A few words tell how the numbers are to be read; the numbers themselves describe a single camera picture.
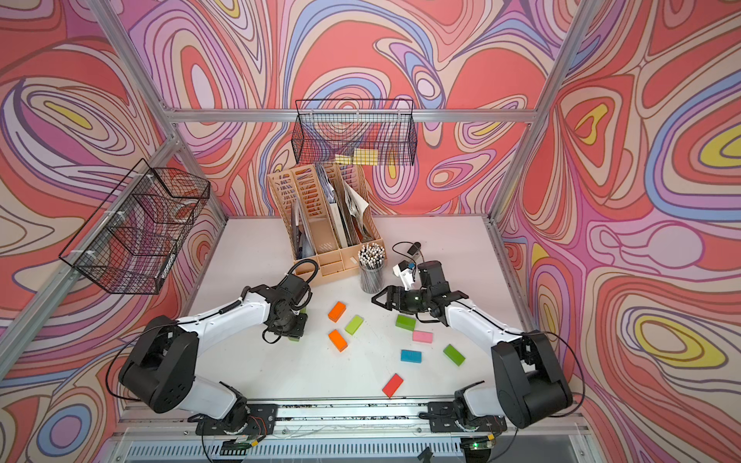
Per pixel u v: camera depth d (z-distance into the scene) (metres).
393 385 0.79
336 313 0.93
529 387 0.42
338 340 0.86
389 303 0.75
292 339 0.83
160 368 0.43
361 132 0.96
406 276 0.80
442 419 0.73
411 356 0.85
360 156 0.82
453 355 0.84
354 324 0.91
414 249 1.04
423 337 0.88
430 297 0.68
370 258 0.84
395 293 0.75
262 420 0.73
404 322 0.89
